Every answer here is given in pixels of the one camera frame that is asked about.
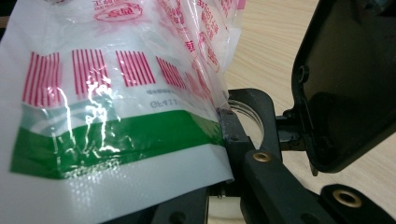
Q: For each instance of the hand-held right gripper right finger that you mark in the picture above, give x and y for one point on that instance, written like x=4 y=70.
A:
x=264 y=180

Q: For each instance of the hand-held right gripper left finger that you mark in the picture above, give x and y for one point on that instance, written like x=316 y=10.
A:
x=174 y=211

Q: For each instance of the white plastic bag red print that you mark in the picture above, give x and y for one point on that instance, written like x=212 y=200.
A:
x=109 y=109

